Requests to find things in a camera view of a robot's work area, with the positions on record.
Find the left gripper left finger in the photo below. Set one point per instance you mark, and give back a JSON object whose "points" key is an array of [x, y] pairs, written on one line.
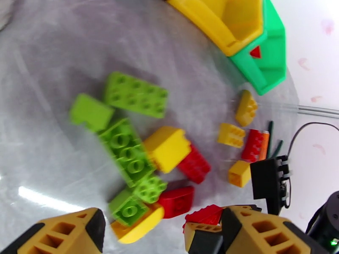
{"points": [[61, 234]]}

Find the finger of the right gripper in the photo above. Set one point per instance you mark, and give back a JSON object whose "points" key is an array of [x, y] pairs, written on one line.
{"points": [[204, 240], [249, 207]]}

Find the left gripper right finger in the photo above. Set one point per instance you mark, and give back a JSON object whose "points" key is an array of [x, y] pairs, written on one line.
{"points": [[259, 234]]}

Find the red eight-stud lego brick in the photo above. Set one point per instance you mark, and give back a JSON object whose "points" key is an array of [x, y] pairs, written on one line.
{"points": [[196, 166]]}

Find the long lime green lego brick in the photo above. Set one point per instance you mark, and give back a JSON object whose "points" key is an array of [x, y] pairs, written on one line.
{"points": [[127, 152]]}

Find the small lime green lego brick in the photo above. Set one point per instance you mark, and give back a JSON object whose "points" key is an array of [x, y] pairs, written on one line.
{"points": [[90, 111]]}

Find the lime green eight-stud lego brick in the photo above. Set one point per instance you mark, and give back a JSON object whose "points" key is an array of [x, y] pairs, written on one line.
{"points": [[136, 95]]}

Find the lime green square lego brick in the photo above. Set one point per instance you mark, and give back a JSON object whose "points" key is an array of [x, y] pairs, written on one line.
{"points": [[151, 189], [128, 208]]}

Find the yellow curved lego brick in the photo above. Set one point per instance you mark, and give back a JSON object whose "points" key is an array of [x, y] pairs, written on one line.
{"points": [[246, 109]]}

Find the green plastic bin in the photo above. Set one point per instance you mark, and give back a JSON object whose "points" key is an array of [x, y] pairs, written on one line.
{"points": [[272, 44]]}

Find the yellow plastic bin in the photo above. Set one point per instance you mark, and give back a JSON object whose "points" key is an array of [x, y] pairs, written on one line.
{"points": [[201, 17]]}

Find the aluminium table side rail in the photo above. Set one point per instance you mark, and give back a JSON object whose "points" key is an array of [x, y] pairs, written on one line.
{"points": [[317, 111]]}

